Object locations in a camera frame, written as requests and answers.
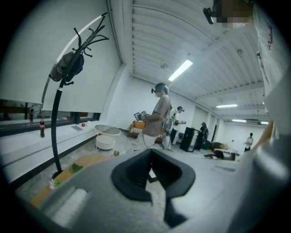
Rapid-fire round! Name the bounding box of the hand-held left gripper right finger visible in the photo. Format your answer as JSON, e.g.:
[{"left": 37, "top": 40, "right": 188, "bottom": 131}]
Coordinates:
[{"left": 151, "top": 134, "right": 291, "bottom": 233}]

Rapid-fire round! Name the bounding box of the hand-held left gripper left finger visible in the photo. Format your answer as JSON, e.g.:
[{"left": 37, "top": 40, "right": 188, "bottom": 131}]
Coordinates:
[{"left": 37, "top": 149, "right": 170, "bottom": 233}]

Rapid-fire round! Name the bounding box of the person's right forearm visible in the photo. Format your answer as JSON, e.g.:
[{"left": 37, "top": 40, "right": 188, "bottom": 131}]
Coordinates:
[{"left": 258, "top": 119, "right": 276, "bottom": 151}]

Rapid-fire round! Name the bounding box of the green leaf sprig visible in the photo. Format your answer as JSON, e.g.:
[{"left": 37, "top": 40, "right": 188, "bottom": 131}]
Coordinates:
[{"left": 71, "top": 162, "right": 84, "bottom": 173}]

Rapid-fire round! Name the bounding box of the white flower with leaves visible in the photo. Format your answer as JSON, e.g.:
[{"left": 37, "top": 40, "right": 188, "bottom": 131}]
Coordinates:
[{"left": 48, "top": 178, "right": 62, "bottom": 190}]

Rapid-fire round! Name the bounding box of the black cabinet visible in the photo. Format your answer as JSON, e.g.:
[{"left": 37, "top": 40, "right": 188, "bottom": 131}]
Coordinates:
[{"left": 179, "top": 127, "right": 201, "bottom": 152}]

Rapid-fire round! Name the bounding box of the round white side table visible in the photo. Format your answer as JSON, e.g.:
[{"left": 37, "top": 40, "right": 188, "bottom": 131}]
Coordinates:
[{"left": 94, "top": 124, "right": 122, "bottom": 151}]

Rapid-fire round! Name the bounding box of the orange sofa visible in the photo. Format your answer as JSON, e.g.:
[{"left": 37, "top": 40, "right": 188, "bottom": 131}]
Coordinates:
[{"left": 127, "top": 120, "right": 164, "bottom": 143}]

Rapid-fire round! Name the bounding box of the black coat rack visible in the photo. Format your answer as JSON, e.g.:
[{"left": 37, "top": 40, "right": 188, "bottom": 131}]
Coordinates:
[{"left": 49, "top": 12, "right": 110, "bottom": 180}]

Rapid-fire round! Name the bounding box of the white roller blind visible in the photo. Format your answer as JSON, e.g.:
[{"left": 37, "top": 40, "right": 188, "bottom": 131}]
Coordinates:
[{"left": 0, "top": 11, "right": 122, "bottom": 112}]

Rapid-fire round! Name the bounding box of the grey cap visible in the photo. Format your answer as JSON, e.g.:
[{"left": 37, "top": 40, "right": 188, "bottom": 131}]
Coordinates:
[{"left": 49, "top": 51, "right": 70, "bottom": 82}]

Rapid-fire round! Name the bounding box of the person's white shirt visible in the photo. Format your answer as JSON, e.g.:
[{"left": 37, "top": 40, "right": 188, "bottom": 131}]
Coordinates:
[{"left": 251, "top": 0, "right": 291, "bottom": 114}]

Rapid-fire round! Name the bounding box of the person's head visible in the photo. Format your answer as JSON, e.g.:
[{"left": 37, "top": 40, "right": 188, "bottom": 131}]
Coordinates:
[{"left": 213, "top": 0, "right": 254, "bottom": 29}]

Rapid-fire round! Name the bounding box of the person's head camera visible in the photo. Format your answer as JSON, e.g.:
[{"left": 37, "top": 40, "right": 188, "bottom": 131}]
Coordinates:
[
  {"left": 203, "top": 6, "right": 216, "bottom": 25},
  {"left": 150, "top": 83, "right": 169, "bottom": 94}
]

